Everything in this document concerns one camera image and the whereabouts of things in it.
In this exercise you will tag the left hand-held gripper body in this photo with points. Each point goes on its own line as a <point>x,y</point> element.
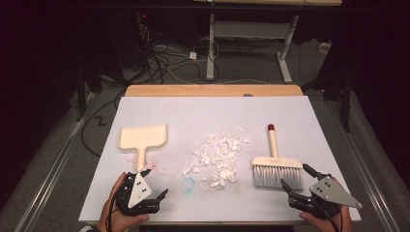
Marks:
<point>138,191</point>

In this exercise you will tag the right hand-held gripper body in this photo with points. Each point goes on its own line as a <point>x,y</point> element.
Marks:
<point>332,193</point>

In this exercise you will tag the wooden brush with red tip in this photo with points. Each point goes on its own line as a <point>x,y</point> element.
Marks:
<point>273,141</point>

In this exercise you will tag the pile of white paper scraps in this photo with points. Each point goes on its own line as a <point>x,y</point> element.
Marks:
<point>222,158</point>

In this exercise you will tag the person's right hand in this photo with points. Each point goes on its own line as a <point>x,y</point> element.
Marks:
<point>325,225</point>

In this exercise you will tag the person's left hand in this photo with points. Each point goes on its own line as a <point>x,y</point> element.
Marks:
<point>109,219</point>

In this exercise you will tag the black metal stand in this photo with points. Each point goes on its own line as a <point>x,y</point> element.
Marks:
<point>80,96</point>
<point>345,106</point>

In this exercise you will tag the wooden table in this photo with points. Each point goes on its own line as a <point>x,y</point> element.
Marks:
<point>193,90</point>

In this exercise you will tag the round table grommet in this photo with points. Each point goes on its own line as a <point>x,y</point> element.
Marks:
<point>247,95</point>

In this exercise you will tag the white table cover sheet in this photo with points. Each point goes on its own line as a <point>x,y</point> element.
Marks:
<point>225,109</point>

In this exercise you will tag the white power adapter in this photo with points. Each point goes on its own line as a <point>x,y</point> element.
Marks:
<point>192,55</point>

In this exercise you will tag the beige desk top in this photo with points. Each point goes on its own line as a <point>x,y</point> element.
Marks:
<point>274,2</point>

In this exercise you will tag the aluminium floor rail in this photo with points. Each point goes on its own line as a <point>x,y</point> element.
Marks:
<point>48,190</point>
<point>370,180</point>

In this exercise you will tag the white desk frame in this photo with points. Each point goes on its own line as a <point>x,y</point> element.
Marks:
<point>251,29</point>

